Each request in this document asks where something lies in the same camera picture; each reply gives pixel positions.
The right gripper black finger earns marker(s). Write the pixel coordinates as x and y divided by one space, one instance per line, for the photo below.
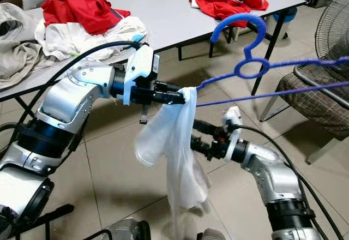
206 127
203 148

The sheer white garment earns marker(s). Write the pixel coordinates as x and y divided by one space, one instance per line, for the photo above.
174 152

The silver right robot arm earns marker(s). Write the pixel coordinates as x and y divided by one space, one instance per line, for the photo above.
272 174

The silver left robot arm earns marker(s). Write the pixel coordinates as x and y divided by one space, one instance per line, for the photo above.
76 95

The grey table with black legs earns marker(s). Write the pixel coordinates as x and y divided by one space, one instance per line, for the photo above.
169 11

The grey robot right leg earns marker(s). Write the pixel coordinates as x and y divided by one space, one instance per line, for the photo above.
215 234

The grey robot leg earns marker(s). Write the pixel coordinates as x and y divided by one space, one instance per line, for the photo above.
122 230
215 234

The red garment with navy patch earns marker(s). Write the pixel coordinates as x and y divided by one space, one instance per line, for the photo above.
82 11

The chair with plaid cushion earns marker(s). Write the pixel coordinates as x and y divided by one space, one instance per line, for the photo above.
316 101

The red garment with white stripes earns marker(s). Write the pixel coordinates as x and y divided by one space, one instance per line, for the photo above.
229 0

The grey robot left leg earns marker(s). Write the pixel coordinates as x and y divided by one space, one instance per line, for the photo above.
122 230

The beige grey garment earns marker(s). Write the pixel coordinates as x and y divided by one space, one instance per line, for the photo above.
22 60

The round blue stool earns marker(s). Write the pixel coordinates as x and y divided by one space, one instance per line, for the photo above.
286 15

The metal clothes rack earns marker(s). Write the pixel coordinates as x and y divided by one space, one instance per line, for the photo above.
54 214

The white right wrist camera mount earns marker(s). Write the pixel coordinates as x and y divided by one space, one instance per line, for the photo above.
233 117

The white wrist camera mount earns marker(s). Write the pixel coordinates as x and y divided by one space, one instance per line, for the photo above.
142 65
233 117

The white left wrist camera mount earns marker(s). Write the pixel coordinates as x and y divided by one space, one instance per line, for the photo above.
142 65

